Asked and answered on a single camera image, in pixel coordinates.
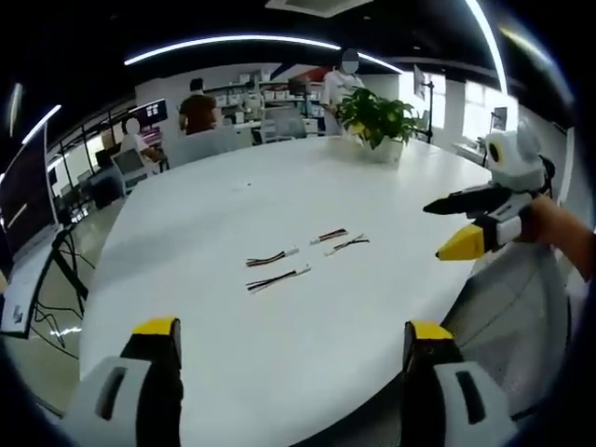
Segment small lit monitor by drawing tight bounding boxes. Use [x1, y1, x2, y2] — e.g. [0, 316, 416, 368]
[139, 98, 169, 124]

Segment grey laptop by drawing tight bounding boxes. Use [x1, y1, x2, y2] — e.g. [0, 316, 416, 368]
[110, 150, 151, 188]

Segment wired JST connector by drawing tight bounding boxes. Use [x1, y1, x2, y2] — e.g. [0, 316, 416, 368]
[245, 249, 300, 269]
[323, 233, 371, 258]
[245, 264, 313, 294]
[308, 227, 350, 246]

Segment black floor cable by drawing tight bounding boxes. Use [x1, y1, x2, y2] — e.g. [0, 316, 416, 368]
[32, 297, 85, 360]

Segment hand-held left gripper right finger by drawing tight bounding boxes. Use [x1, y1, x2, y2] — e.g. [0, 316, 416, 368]
[401, 319, 521, 447]

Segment grey office chair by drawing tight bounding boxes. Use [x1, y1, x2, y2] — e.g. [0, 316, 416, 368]
[259, 105, 309, 142]
[168, 126, 253, 168]

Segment large dark display screen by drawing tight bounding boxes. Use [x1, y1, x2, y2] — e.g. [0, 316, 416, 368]
[0, 119, 62, 280]

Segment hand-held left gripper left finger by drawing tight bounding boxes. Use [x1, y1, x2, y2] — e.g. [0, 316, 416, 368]
[61, 316, 185, 447]

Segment green potted plant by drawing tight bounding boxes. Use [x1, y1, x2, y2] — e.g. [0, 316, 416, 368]
[324, 87, 421, 164]

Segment black display stand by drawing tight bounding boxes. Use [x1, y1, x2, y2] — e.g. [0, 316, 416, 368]
[33, 226, 97, 318]

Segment black tripod stand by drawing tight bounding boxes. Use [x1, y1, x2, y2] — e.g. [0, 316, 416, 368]
[413, 63, 438, 143]

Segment white box device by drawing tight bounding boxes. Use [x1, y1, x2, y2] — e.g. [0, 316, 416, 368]
[0, 251, 53, 340]

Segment white storage shelf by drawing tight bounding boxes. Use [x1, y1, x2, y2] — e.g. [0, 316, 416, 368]
[203, 68, 328, 133]

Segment white mesh office chair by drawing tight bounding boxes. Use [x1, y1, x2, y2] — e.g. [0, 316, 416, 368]
[440, 241, 576, 418]

